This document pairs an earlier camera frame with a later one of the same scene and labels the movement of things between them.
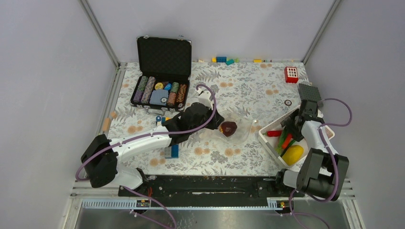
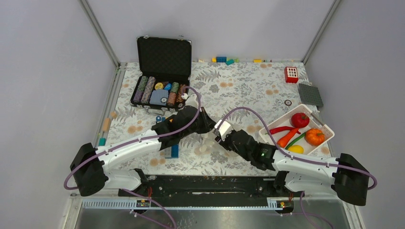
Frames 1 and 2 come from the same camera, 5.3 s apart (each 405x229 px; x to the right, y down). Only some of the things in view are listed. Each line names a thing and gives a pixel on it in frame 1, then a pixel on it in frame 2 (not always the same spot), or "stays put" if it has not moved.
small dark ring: x=287 y=100 stays put
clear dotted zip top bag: x=235 y=129 to x=208 y=145
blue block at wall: x=221 y=59 stays put
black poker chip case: x=165 y=67 stays put
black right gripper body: x=290 y=122 to x=227 y=143
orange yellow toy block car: x=161 y=120 stays put
